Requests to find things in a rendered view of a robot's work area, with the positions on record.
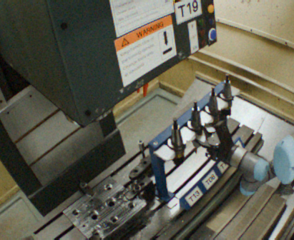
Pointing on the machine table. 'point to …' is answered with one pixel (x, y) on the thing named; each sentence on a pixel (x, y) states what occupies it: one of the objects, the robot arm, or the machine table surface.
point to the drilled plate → (86, 203)
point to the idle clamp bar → (141, 169)
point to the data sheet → (137, 13)
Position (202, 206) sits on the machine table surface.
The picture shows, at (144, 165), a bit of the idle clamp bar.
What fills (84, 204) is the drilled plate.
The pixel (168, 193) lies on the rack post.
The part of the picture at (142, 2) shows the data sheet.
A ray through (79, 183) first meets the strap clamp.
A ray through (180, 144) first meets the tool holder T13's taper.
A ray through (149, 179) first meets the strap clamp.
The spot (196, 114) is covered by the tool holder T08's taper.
